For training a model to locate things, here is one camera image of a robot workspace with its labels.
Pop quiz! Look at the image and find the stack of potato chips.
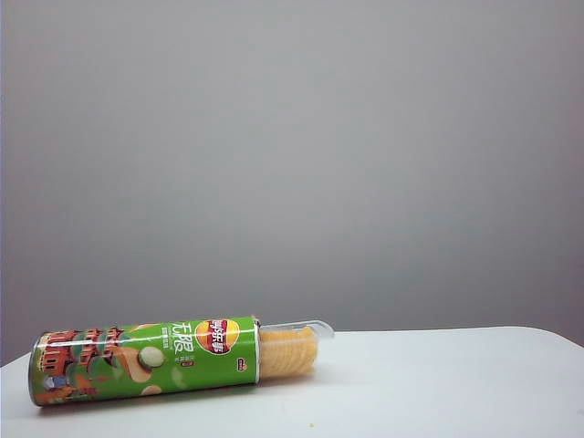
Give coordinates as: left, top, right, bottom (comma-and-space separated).
259, 325, 320, 379

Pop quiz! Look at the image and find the transparent plastic chip tray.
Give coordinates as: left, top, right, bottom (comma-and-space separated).
257, 318, 337, 380

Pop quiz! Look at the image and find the green potato chips can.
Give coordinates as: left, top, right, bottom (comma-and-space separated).
30, 313, 262, 408

